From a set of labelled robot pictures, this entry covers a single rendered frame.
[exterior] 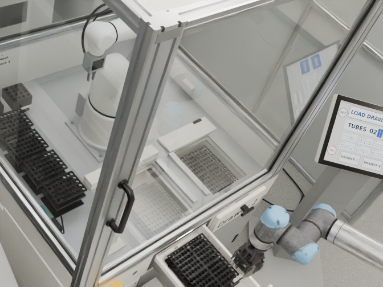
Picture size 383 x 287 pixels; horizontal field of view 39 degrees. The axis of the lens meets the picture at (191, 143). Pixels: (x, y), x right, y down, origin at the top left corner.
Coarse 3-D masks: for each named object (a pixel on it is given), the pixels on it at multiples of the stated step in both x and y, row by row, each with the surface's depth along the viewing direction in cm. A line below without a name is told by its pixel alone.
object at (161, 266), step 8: (192, 232) 206; (200, 232) 208; (208, 232) 204; (184, 240) 206; (216, 240) 203; (168, 248) 199; (176, 248) 202; (224, 248) 201; (160, 256) 198; (224, 256) 202; (152, 264) 194; (160, 264) 190; (160, 272) 192; (168, 272) 188; (240, 272) 199; (168, 280) 189; (176, 280) 187; (240, 280) 201; (248, 280) 197
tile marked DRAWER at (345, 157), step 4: (344, 152) 238; (340, 156) 238; (344, 156) 238; (348, 156) 238; (352, 156) 238; (356, 156) 239; (360, 156) 239; (340, 160) 238; (344, 160) 238; (348, 160) 238; (352, 160) 239; (356, 160) 239; (352, 164) 239; (356, 164) 239
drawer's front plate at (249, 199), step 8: (256, 192) 220; (240, 200) 214; (248, 200) 217; (256, 200) 227; (232, 208) 211; (240, 208) 217; (216, 216) 207; (224, 216) 208; (232, 216) 217; (216, 224) 209; (224, 224) 218
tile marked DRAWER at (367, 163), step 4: (364, 160) 239; (368, 160) 240; (372, 160) 240; (376, 160) 240; (364, 164) 240; (368, 164) 240; (372, 164) 240; (376, 164) 240; (380, 164) 241; (368, 168) 240; (372, 168) 240; (376, 168) 241; (380, 168) 241
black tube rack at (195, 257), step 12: (192, 240) 199; (204, 240) 201; (180, 252) 194; (192, 252) 196; (204, 252) 201; (216, 252) 198; (168, 264) 194; (180, 264) 191; (192, 264) 192; (204, 264) 194; (216, 264) 195; (228, 264) 197; (180, 276) 192; (192, 276) 189; (204, 276) 190; (216, 276) 196; (228, 276) 193
